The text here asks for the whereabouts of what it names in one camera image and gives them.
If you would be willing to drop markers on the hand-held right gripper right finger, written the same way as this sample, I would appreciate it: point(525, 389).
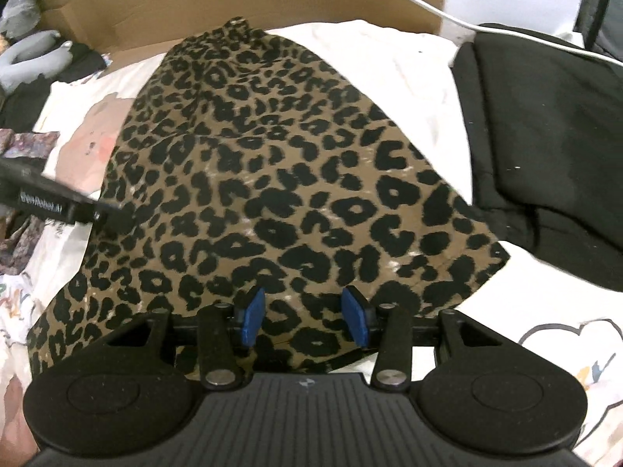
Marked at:
point(356, 316)

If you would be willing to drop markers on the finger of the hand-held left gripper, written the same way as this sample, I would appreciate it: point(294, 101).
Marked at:
point(102, 216)

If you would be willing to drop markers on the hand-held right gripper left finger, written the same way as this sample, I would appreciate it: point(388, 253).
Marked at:
point(254, 318)

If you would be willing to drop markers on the leopard print skirt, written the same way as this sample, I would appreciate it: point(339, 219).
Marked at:
point(292, 180)

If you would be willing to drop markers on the floral patterned garment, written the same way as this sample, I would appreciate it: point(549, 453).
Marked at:
point(24, 143)

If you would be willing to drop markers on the black cloth heap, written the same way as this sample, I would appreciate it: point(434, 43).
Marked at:
point(29, 97)

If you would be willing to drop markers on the clear plastic bag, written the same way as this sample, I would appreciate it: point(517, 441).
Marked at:
point(17, 14)

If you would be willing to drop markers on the cream bear printed blanket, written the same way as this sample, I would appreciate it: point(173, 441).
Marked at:
point(404, 68)

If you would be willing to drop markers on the black folded garment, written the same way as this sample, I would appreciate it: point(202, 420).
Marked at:
point(545, 146)

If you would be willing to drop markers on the grey bag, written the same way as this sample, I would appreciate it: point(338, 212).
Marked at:
point(601, 5)

